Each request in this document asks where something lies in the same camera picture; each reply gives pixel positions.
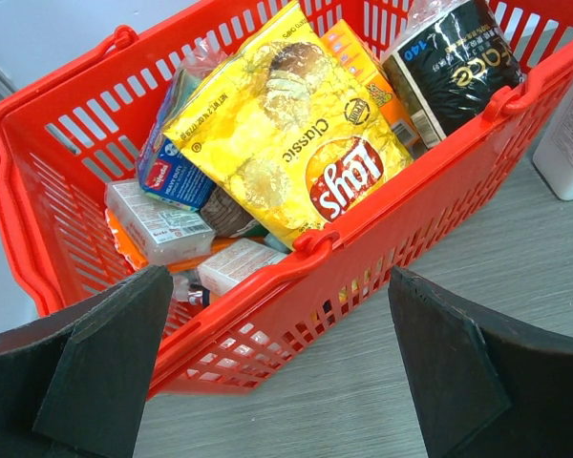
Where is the brown scouring pad pack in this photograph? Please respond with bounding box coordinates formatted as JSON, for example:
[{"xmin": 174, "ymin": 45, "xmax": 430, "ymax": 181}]
[{"xmin": 200, "ymin": 187, "xmax": 258, "ymax": 238}]

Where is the black wrapped roll package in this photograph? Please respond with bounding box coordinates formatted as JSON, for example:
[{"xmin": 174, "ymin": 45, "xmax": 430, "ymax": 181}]
[{"xmin": 382, "ymin": 0, "xmax": 524, "ymax": 149}]

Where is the yellow Lays chips bag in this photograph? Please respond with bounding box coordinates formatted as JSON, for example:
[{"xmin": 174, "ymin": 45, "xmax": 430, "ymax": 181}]
[{"xmin": 162, "ymin": 2, "xmax": 412, "ymax": 246}]

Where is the white sponge pack lower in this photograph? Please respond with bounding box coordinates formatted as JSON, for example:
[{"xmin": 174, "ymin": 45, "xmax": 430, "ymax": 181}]
[{"xmin": 197, "ymin": 239, "xmax": 287, "ymax": 296}]

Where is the orange snack box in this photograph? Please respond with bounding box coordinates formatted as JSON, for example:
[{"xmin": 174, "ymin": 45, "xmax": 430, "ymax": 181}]
[{"xmin": 321, "ymin": 19, "xmax": 426, "ymax": 156}]

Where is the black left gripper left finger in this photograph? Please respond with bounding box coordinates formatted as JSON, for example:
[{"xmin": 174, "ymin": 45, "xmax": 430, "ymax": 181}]
[{"xmin": 0, "ymin": 266, "xmax": 173, "ymax": 457}]

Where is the white sponge pack upper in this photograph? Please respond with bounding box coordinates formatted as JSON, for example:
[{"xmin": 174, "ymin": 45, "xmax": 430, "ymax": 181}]
[{"xmin": 105, "ymin": 179, "xmax": 215, "ymax": 265}]

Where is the blue Vileda sponge pack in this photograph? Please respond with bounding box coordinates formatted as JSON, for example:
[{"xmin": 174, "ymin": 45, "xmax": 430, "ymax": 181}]
[{"xmin": 136, "ymin": 67, "xmax": 215, "ymax": 211}]

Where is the white bottle grey cap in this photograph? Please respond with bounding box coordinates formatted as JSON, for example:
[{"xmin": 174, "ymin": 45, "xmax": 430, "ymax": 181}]
[{"xmin": 532, "ymin": 84, "xmax": 573, "ymax": 200}]

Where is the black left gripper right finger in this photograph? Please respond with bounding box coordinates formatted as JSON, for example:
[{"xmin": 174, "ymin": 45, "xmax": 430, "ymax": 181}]
[{"xmin": 389, "ymin": 266, "xmax": 573, "ymax": 457}]

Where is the red plastic shopping basket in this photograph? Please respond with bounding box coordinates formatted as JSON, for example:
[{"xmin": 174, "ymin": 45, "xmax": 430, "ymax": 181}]
[{"xmin": 0, "ymin": 1, "xmax": 573, "ymax": 394}]

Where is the white sponge pack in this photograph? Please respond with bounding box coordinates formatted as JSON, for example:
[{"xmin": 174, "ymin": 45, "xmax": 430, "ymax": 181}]
[
  {"xmin": 105, "ymin": 179, "xmax": 215, "ymax": 265},
  {"xmin": 197, "ymin": 239, "xmax": 287, "ymax": 296}
]

